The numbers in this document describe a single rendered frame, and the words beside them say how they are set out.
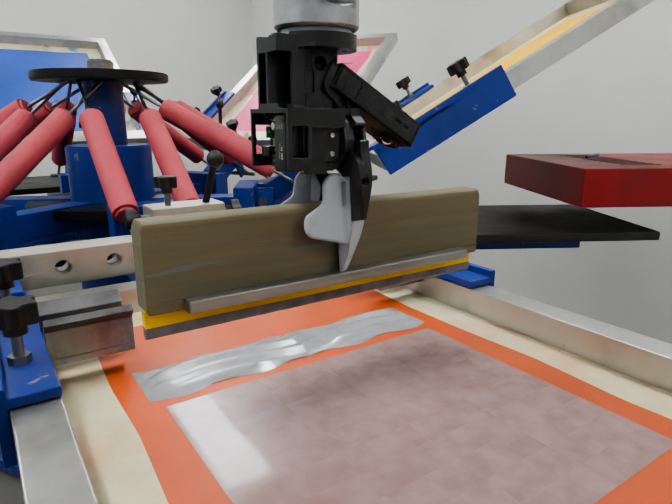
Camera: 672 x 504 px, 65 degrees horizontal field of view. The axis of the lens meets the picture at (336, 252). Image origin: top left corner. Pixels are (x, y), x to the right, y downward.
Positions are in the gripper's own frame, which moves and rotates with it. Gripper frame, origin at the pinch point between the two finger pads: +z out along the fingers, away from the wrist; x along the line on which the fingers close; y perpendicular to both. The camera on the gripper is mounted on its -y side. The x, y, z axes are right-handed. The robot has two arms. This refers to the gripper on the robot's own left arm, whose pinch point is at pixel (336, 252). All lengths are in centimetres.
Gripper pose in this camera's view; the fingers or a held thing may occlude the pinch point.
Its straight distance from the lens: 52.7
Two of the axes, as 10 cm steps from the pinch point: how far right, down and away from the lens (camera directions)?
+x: 5.6, 2.1, -8.0
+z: 0.0, 9.7, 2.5
